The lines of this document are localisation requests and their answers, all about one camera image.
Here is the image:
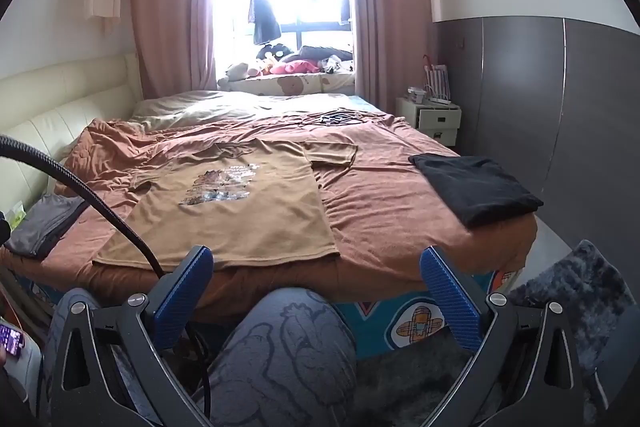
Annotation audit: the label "tan printed t-shirt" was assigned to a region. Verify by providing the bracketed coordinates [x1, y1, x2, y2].
[126, 140, 358, 271]

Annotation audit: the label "hanging dark clothes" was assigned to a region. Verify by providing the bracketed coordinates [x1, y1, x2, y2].
[248, 0, 281, 46]

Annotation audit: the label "colourful play mat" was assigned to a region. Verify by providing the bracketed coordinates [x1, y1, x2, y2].
[334, 267, 522, 363]

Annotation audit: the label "grey patterned trouser leg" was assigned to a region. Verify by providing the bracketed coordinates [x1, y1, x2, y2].
[192, 287, 357, 426]

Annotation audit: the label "folded black garment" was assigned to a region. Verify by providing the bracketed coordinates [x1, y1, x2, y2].
[409, 153, 544, 229]

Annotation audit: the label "folded grey garment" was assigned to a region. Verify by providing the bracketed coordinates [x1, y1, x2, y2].
[4, 194, 89, 261]

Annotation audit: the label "smartphone with purple screen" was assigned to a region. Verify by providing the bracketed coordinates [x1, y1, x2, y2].
[0, 323, 25, 358]

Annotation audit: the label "beige bed sheet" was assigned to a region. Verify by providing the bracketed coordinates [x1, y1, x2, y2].
[129, 91, 382, 131]

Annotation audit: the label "white bedside drawer cabinet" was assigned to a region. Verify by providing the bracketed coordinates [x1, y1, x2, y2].
[395, 98, 462, 147]

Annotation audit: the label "dark grey wardrobe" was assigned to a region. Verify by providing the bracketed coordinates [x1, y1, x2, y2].
[436, 16, 639, 289]

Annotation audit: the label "cream padded headboard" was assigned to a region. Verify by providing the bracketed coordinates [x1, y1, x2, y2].
[0, 52, 144, 212]

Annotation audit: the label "striped gift bag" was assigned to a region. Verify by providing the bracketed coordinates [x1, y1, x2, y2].
[423, 54, 451, 103]

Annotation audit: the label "red plush toy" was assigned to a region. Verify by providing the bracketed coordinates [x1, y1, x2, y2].
[270, 60, 320, 75]

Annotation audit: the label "bear print pillow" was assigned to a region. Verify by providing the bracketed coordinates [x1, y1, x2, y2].
[218, 72, 356, 96]

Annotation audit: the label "left pink curtain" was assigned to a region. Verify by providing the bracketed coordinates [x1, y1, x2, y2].
[131, 0, 216, 98]

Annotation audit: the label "black braided cable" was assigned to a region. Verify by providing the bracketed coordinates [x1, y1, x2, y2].
[0, 134, 212, 413]

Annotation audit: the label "black cables on bed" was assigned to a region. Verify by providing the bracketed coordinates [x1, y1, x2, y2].
[299, 109, 369, 128]

